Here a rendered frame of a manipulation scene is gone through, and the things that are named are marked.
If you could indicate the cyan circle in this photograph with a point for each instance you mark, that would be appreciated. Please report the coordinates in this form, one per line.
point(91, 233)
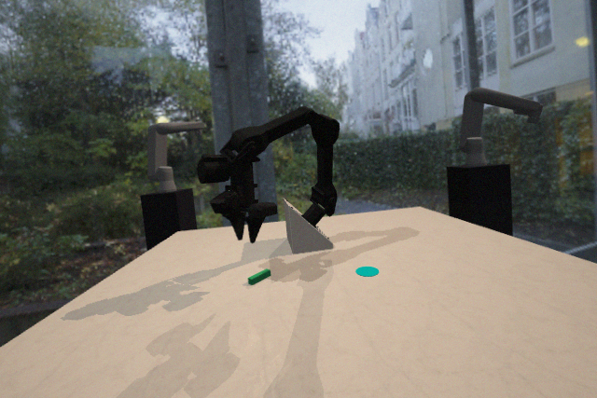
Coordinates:
point(367, 271)

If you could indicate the green rectangular post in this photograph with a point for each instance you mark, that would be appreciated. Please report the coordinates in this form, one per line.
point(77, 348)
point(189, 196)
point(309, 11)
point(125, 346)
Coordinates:
point(261, 275)

